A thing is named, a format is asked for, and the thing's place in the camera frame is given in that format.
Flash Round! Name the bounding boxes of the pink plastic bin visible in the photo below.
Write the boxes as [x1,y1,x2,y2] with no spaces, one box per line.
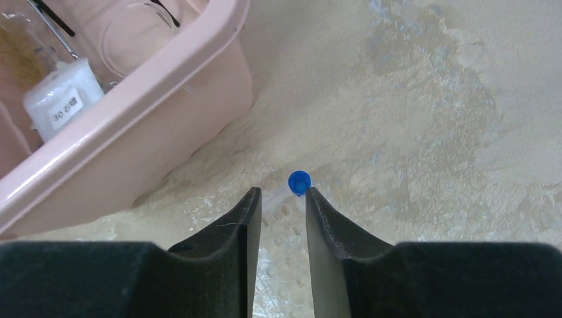
[1,1,253,239]

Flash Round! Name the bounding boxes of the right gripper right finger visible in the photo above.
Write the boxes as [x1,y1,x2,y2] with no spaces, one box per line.
[306,187,561,317]

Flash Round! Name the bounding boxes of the small white packet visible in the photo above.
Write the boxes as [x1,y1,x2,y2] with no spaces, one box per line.
[23,58,104,142]

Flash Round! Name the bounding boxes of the metal crucible tongs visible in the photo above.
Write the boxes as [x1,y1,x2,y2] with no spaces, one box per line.
[27,0,80,60]

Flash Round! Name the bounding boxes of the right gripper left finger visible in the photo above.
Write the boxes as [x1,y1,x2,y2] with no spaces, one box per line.
[1,187,262,317]

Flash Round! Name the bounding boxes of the black metal tripod stand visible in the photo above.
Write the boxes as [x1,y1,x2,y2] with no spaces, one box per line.
[30,0,180,37]

